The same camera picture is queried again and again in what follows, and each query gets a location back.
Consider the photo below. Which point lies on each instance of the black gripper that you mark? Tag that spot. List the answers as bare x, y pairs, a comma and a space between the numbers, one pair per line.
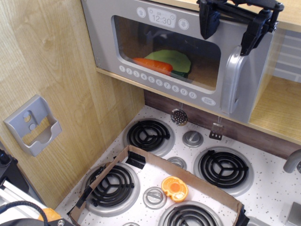
260, 15

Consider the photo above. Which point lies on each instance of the grey back stove knob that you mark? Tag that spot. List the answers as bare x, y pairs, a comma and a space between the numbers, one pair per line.
192, 139

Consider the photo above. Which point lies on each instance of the hanging toy spatula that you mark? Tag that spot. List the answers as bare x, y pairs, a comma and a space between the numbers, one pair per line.
217, 129

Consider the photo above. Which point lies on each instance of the front left stove burner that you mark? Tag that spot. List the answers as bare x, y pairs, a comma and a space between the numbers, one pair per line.
116, 193

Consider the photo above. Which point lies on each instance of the grey toy microwave door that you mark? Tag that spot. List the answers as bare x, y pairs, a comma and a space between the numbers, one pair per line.
161, 47

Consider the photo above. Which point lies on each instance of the light green plate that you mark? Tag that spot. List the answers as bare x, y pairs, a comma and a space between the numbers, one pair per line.
178, 60

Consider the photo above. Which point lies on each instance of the wooden toy kitchen shelf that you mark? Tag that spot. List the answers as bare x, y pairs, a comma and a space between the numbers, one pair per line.
277, 109

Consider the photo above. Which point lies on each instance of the front right stove burner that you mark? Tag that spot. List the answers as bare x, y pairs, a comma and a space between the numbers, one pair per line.
189, 213

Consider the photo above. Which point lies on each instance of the back right stove burner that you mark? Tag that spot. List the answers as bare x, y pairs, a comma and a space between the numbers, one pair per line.
224, 168

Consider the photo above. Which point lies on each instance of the black device at left edge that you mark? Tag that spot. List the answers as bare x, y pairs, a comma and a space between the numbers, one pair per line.
9, 171

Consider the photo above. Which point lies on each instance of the orange toy carrot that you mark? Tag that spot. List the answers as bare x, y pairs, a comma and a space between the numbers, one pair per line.
159, 66

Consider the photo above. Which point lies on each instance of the brown cardboard barrier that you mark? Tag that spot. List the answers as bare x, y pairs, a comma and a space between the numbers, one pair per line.
151, 171

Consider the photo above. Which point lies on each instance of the grey front stove knob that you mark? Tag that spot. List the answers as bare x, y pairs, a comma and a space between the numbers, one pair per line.
154, 198

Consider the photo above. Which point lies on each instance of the orange toy fruit half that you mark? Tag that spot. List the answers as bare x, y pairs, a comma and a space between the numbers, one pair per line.
175, 188

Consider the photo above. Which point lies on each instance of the stove burner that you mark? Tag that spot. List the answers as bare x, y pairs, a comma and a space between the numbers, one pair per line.
224, 168
116, 193
189, 213
151, 135

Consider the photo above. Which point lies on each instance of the grey stove knob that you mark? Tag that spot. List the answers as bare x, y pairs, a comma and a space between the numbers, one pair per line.
178, 162
154, 198
192, 139

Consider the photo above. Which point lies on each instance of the hanging toy strainer spoon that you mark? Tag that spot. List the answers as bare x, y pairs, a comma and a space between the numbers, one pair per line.
179, 116

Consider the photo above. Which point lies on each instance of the back left stove burner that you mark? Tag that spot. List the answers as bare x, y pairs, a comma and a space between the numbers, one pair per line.
151, 135

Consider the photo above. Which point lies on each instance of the grey toy faucet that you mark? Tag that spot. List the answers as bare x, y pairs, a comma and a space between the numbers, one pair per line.
293, 162

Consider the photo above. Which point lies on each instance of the grey middle stove knob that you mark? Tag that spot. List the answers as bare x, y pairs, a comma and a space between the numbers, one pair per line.
178, 162

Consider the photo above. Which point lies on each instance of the grey wall phone holder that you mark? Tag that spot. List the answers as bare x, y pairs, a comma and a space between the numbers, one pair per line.
27, 118

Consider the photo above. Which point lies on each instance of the grey sink basin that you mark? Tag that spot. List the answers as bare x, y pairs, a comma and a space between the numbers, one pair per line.
294, 216

